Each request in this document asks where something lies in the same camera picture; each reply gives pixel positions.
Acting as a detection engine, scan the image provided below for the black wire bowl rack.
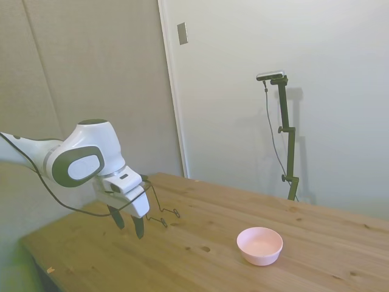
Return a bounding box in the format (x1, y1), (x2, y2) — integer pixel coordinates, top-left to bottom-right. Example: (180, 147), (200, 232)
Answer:
(142, 175), (181, 229)

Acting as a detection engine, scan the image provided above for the grey exterior camera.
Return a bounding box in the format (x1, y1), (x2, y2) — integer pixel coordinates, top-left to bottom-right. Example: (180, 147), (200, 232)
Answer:
(256, 70), (286, 82)

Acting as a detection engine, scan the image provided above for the pink plastic bowl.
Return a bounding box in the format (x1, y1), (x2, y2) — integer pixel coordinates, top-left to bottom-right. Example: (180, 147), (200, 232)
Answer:
(236, 226), (284, 268)

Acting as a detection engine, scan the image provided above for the grey wall switch plate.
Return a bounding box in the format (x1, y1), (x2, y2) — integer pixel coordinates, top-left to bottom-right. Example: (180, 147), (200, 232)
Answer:
(177, 22), (189, 46)

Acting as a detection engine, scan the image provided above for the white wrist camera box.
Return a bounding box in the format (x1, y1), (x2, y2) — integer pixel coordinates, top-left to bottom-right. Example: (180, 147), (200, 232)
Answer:
(102, 165), (144, 201)

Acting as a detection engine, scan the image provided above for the black camera stand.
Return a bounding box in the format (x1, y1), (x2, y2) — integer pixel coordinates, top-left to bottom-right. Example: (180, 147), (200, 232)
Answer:
(269, 76), (300, 201)

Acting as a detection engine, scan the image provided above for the white door frame trim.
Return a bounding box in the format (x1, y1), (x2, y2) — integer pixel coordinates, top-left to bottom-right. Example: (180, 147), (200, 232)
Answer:
(157, 0), (191, 179)

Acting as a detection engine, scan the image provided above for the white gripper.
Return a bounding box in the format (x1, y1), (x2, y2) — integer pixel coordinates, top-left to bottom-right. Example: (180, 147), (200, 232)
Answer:
(92, 179), (151, 240)

